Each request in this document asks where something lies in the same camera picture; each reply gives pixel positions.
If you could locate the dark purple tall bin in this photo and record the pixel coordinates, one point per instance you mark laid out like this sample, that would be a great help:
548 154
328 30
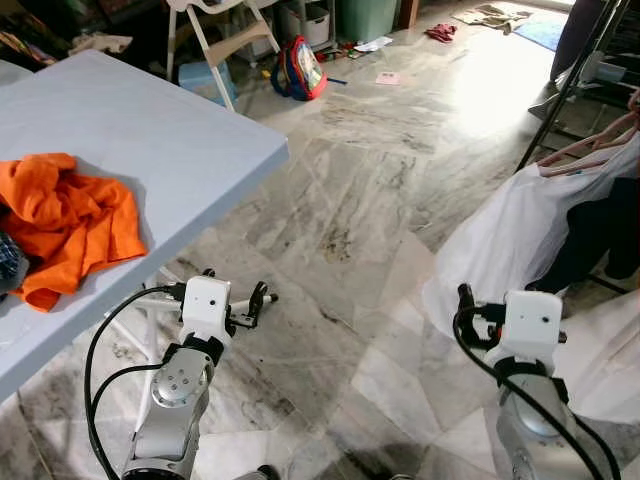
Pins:
575 35

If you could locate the blue mat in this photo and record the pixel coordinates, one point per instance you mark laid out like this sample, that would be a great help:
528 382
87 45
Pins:
542 30

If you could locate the blue plastic stool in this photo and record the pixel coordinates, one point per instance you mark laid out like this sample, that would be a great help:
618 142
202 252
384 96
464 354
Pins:
205 80

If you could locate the navy garment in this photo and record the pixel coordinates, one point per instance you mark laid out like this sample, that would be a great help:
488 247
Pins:
595 230

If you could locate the tan crumpled cloth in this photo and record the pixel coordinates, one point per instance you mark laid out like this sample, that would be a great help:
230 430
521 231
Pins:
100 44

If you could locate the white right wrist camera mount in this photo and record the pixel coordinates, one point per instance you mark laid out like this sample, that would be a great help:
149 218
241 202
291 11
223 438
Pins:
535 320

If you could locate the white chair with beige seat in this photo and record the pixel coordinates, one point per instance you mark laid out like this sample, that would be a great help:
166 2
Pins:
235 45

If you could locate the pink clothes hanger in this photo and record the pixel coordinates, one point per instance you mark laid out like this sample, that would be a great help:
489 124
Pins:
600 140

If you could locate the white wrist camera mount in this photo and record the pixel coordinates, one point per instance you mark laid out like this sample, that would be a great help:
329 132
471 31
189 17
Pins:
535 320
205 305

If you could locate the black metal drying rack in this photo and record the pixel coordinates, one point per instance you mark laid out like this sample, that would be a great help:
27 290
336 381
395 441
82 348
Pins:
580 70

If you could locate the beige patterned cloth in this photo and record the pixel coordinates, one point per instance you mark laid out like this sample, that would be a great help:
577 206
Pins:
492 15

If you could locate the red and blue backpack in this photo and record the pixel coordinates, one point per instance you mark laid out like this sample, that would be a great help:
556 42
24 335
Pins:
300 70

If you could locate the green bin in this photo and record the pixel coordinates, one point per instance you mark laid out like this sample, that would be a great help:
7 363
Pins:
365 18

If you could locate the red cloth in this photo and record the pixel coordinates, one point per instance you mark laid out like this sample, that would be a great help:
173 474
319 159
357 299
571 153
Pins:
441 32

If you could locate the light blue folding table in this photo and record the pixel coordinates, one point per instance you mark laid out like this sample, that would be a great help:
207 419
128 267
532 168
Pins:
150 130

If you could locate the orange cloth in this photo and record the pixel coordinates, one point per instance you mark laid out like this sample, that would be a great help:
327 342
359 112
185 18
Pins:
70 220

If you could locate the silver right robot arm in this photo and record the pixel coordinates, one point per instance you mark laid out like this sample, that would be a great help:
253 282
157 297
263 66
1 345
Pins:
535 420

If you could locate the white drawer unit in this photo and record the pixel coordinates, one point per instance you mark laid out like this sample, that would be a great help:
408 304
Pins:
312 25

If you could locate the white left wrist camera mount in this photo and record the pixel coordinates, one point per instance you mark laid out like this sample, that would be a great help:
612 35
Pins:
205 305

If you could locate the pink paper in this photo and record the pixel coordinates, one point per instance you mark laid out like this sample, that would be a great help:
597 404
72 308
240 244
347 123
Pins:
388 77

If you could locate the white paper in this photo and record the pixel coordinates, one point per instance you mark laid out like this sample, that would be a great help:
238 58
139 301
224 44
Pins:
373 44

